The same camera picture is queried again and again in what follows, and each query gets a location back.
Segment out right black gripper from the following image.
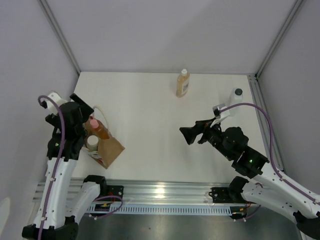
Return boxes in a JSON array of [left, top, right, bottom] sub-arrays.
[[179, 117, 233, 160]]

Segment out pink cap amber bottle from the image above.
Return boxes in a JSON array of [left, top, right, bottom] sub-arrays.
[[85, 118, 110, 140]]

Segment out green liquid bottle white cap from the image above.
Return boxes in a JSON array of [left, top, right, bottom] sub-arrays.
[[86, 135, 99, 151]]

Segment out white bottle grey cap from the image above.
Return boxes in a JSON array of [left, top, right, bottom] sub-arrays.
[[227, 88, 243, 117]]

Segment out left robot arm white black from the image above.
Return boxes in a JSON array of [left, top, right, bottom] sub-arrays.
[[21, 91, 108, 240]]

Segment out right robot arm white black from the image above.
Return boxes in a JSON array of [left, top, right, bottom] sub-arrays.
[[179, 119, 320, 240]]

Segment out amber liquid bottle white cap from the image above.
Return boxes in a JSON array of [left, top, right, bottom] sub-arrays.
[[176, 69, 190, 98]]

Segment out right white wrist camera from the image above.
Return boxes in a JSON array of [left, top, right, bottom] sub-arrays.
[[212, 103, 230, 125]]

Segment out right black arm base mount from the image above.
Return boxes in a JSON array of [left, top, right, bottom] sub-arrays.
[[208, 187, 243, 204]]

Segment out right side aluminium rail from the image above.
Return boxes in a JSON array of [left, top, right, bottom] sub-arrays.
[[247, 73, 285, 172]]

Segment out aluminium mounting rail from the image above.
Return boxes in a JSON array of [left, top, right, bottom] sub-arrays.
[[32, 177, 251, 204]]

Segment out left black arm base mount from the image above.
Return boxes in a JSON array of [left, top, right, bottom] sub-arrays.
[[83, 175, 124, 198]]

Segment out white slotted cable duct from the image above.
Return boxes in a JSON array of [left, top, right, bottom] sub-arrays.
[[86, 203, 232, 216]]

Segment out left aluminium frame post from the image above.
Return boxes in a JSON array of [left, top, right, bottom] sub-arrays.
[[37, 0, 81, 76]]

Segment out aluminium frame post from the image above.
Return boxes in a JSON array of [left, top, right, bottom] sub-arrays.
[[37, 0, 81, 76], [255, 0, 306, 81]]

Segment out right aluminium frame post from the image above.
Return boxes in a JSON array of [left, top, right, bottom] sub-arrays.
[[255, 0, 306, 81]]

